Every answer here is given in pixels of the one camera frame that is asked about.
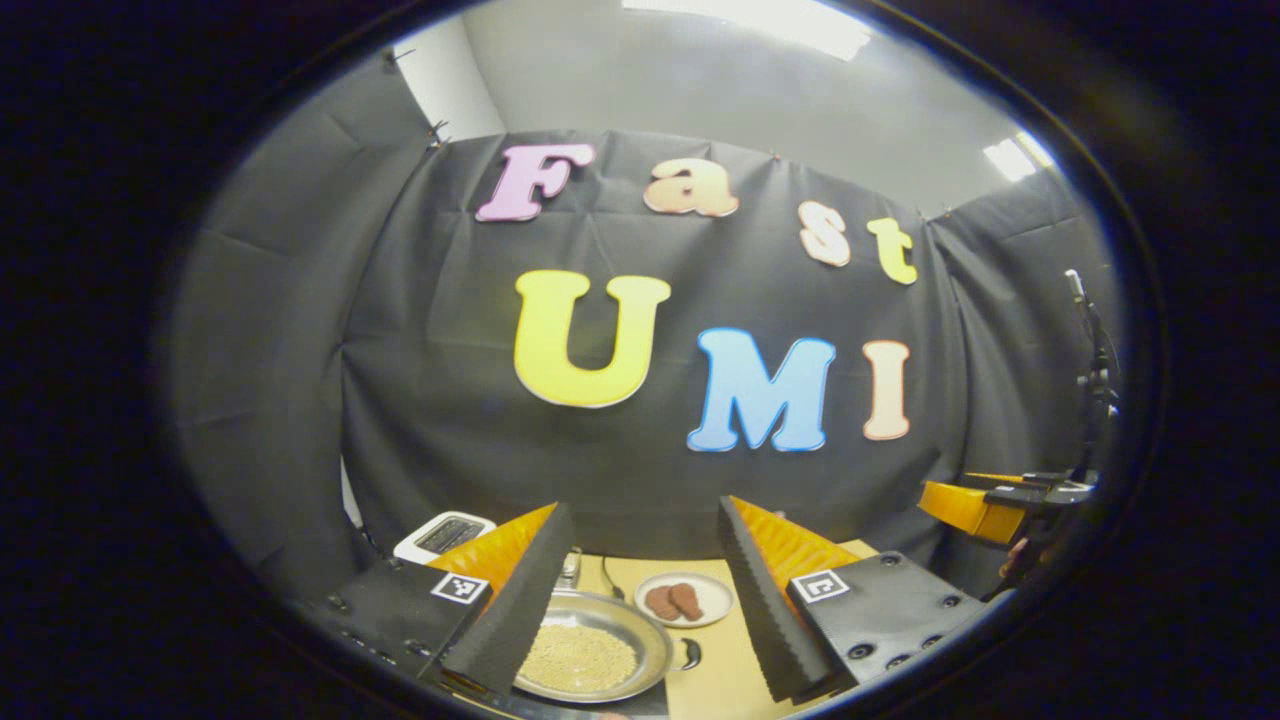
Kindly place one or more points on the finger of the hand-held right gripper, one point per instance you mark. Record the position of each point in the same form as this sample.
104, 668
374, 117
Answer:
970, 510

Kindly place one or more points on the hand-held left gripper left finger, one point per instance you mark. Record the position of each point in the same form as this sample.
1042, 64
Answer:
520, 610

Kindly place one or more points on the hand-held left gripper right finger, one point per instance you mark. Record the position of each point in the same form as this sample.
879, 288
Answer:
765, 610

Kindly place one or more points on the stainless steel pot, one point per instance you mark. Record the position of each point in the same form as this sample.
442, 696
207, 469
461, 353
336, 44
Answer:
600, 606

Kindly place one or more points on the black induction cooktop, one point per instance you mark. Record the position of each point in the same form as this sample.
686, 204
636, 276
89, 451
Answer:
655, 704

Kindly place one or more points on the white round plate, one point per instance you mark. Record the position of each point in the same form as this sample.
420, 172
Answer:
715, 598

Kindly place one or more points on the pile of soybeans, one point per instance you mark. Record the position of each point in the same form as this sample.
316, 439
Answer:
580, 658

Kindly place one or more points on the brown meat piece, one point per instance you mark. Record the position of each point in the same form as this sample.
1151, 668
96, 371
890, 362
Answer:
660, 603
688, 600

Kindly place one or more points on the white toaster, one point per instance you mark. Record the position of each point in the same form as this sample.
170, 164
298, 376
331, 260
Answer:
445, 535

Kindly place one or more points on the black equipment stand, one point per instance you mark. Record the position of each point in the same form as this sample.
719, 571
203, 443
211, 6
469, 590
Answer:
1098, 380

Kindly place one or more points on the small ceiling light panel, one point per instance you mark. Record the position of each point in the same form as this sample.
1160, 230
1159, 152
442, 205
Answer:
1015, 158

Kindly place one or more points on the large ceiling light panel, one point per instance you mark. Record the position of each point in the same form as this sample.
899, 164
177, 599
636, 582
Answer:
760, 20

